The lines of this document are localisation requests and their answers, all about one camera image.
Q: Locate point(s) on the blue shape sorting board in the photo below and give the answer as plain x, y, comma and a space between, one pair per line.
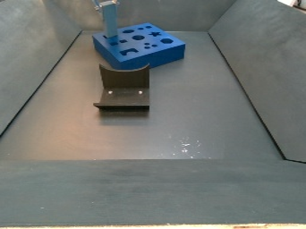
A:
139, 45

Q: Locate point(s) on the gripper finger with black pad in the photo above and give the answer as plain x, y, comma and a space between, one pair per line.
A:
96, 5

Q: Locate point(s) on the black curved fixture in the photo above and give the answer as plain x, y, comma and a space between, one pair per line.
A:
125, 89

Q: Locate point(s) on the light blue rectangular block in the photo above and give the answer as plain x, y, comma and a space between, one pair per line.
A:
109, 12

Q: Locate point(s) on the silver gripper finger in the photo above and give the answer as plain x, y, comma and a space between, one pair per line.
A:
108, 2

